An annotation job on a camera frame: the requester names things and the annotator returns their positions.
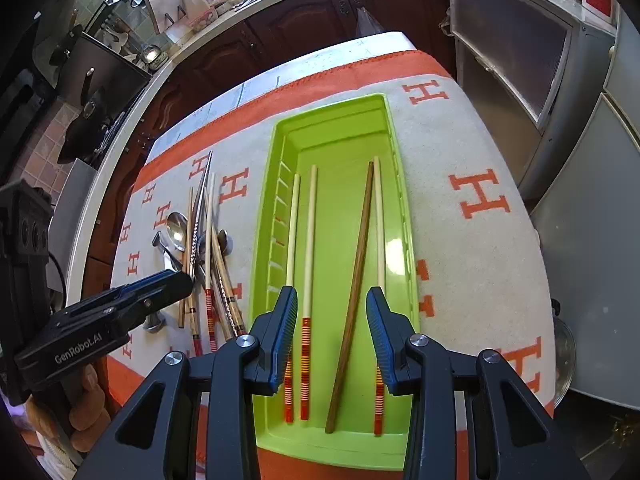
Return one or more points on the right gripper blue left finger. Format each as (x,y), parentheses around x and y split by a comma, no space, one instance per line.
(251,365)

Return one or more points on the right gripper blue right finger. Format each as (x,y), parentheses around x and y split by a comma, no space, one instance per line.
(416,365)

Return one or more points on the white red-striped chopstick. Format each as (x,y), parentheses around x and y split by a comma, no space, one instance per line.
(305,348)
(289,280)

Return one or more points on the small steel spoon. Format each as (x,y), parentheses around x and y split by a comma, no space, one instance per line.
(154,322)

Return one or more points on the long steel spoon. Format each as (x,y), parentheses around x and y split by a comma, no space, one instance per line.
(225,242)

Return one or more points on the steel chopstick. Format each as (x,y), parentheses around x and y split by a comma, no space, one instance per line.
(196,217)

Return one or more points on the bamboo chopstick red end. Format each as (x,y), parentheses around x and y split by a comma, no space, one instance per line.
(380,249)

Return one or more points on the steel fork white handle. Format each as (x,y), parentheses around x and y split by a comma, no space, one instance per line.
(171,262)

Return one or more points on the wooden-handled steel spoon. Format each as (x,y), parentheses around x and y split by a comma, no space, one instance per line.
(176,228)

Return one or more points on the person's left hand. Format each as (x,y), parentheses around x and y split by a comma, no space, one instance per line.
(88,416)

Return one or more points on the orange beige H-pattern cloth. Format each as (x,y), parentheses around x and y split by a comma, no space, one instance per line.
(450,240)

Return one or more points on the green plastic utensil tray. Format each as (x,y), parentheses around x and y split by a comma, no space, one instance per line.
(340,139)

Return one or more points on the black wok on stove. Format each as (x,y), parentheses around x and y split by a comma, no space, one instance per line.
(86,132)

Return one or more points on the grey refrigerator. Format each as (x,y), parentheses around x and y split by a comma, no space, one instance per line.
(588,224)

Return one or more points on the grey cabinet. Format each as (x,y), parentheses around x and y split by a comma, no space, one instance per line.
(533,69)

